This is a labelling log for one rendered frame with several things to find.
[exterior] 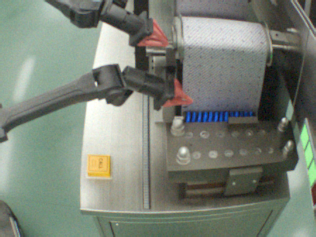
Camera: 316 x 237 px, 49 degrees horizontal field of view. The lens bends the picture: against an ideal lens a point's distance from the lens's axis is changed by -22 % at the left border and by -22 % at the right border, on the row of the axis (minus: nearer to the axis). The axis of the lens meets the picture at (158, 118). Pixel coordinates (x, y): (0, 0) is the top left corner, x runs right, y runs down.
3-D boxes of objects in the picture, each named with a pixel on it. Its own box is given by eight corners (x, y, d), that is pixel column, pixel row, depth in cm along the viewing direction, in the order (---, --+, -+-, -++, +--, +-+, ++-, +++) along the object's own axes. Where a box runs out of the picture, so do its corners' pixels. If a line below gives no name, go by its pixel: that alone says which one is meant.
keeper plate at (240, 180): (223, 190, 116) (230, 168, 108) (254, 186, 116) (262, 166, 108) (223, 197, 114) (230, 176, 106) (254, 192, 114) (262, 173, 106)
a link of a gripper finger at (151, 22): (159, 61, 107) (130, 45, 102) (158, 44, 111) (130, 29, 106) (177, 45, 103) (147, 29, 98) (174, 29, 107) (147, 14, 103)
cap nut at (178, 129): (170, 125, 117) (171, 113, 114) (184, 125, 117) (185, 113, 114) (171, 136, 114) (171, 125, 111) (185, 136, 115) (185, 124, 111)
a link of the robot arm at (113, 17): (93, 22, 97) (106, 11, 93) (99, 5, 100) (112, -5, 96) (114, 32, 101) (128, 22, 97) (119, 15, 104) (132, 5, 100)
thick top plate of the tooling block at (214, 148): (165, 137, 122) (166, 122, 118) (286, 132, 123) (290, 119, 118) (167, 183, 111) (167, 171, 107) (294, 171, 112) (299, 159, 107)
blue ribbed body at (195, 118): (184, 118, 122) (185, 108, 119) (253, 116, 122) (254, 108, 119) (185, 127, 119) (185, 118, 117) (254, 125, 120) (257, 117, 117)
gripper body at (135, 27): (134, 49, 102) (110, 37, 98) (135, 27, 108) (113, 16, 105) (151, 34, 98) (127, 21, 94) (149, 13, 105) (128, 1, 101)
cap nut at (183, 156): (175, 154, 111) (175, 142, 107) (190, 153, 111) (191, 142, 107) (175, 165, 108) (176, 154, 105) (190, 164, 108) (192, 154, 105)
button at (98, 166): (88, 158, 125) (87, 154, 124) (111, 159, 125) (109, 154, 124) (87, 176, 121) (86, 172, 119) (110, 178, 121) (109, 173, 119)
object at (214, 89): (180, 114, 122) (183, 64, 108) (256, 113, 122) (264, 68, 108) (181, 115, 121) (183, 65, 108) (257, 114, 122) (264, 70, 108)
